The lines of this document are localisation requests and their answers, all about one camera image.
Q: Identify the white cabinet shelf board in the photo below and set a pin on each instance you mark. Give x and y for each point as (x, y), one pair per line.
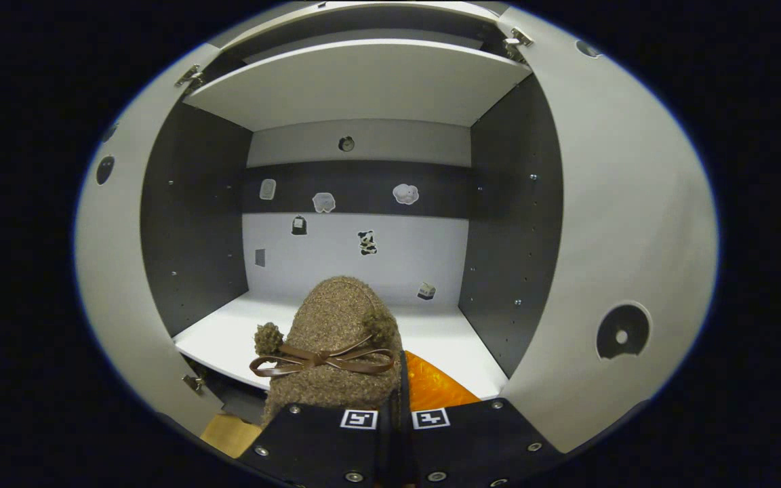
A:
(228, 332)
(363, 88)

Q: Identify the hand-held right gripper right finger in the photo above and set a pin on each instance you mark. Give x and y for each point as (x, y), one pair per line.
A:
(478, 440)

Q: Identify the brown fuzzy shoe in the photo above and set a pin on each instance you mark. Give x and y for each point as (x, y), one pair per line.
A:
(336, 318)

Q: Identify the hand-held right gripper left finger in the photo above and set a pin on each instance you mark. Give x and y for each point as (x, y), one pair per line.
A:
(316, 440)

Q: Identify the white shoe cabinet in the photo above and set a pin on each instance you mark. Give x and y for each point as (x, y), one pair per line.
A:
(363, 257)

